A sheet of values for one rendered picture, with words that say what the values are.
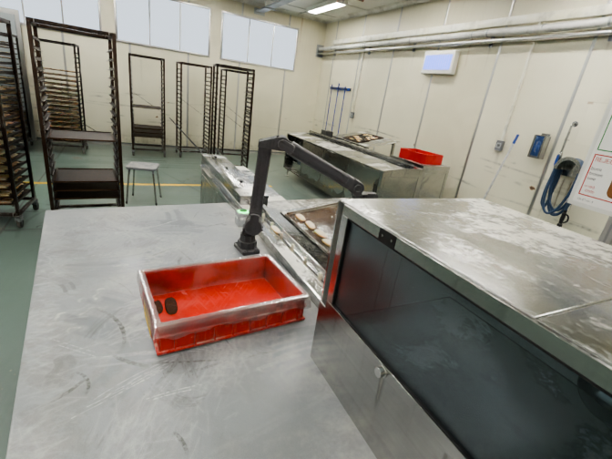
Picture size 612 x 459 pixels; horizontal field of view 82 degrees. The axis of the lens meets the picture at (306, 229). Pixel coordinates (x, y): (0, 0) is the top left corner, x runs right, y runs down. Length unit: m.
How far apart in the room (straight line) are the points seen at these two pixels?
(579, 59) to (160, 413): 4.95
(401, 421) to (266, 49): 8.63
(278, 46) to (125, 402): 8.60
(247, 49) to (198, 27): 1.09
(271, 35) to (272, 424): 8.63
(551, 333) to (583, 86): 4.56
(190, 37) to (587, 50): 6.77
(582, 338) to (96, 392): 0.94
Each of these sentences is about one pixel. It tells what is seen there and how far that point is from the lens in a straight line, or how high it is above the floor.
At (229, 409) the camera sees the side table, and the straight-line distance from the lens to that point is 0.94.
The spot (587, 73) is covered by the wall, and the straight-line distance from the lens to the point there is 5.02.
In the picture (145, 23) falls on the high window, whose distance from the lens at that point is 8.54.
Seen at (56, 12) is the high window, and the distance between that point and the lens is 8.59.
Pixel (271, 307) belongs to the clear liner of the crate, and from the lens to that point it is 1.10.
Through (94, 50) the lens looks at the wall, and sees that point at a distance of 8.52.
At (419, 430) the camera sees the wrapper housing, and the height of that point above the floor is 0.99.
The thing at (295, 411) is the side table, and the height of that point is 0.82.
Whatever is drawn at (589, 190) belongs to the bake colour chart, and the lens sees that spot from 1.66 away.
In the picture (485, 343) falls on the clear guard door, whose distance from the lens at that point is 0.60.
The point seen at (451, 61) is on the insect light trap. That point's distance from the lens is 6.05.
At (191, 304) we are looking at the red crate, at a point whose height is 0.82.
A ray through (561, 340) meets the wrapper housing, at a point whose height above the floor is 1.30.
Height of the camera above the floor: 1.53
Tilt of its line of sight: 21 degrees down
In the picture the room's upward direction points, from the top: 8 degrees clockwise
